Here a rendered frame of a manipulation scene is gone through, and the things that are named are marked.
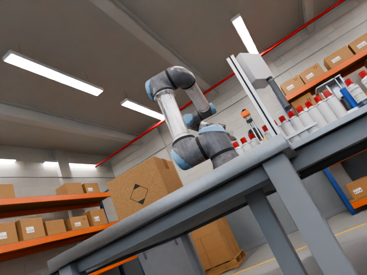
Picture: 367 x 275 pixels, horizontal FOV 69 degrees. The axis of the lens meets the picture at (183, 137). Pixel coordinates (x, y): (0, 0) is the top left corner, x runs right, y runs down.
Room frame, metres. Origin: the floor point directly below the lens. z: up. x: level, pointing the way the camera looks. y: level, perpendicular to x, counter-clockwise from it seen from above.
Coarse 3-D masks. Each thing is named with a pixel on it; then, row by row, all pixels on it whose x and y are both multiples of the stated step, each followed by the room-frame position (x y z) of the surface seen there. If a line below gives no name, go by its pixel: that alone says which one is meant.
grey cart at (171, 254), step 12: (180, 240) 3.43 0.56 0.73; (192, 240) 4.11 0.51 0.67; (144, 252) 3.43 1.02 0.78; (156, 252) 3.44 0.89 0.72; (168, 252) 3.44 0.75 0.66; (180, 252) 3.44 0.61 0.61; (144, 264) 3.45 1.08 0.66; (156, 264) 3.45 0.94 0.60; (168, 264) 3.45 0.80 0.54; (180, 264) 3.45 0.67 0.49
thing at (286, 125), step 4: (280, 116) 1.46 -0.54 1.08; (284, 116) 1.46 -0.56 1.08; (280, 120) 1.46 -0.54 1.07; (284, 120) 1.45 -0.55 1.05; (284, 124) 1.45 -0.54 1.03; (288, 124) 1.44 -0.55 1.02; (284, 128) 1.46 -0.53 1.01; (288, 128) 1.45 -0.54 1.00; (292, 128) 1.45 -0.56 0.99; (288, 132) 1.45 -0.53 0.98; (292, 132) 1.44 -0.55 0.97; (296, 136) 1.44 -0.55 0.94; (292, 140) 1.46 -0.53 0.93; (296, 140) 1.45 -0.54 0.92
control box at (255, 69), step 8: (240, 56) 1.31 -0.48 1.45; (248, 56) 1.33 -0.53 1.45; (256, 56) 1.37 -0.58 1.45; (240, 64) 1.33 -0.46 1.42; (248, 64) 1.31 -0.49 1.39; (256, 64) 1.35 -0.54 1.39; (264, 64) 1.39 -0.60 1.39; (248, 72) 1.31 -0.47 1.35; (256, 72) 1.32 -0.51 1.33; (264, 72) 1.36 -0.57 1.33; (256, 80) 1.32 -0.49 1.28; (264, 80) 1.36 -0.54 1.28; (256, 88) 1.42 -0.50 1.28
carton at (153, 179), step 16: (160, 160) 1.32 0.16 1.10; (128, 176) 1.29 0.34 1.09; (144, 176) 1.27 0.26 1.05; (160, 176) 1.25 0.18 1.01; (176, 176) 1.45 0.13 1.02; (112, 192) 1.32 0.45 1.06; (128, 192) 1.30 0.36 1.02; (144, 192) 1.28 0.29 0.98; (160, 192) 1.26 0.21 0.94; (128, 208) 1.31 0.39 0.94
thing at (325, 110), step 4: (316, 96) 1.39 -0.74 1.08; (316, 100) 1.40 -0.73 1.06; (320, 100) 1.39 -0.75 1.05; (320, 104) 1.38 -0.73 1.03; (324, 104) 1.38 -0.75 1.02; (320, 108) 1.39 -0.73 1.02; (324, 108) 1.38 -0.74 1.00; (328, 108) 1.38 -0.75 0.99; (324, 112) 1.39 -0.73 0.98; (328, 112) 1.38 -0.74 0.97; (332, 112) 1.38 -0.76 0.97; (324, 116) 1.40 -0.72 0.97; (328, 116) 1.39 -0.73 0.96; (332, 116) 1.38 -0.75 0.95; (328, 120) 1.39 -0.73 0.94; (332, 120) 1.38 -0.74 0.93
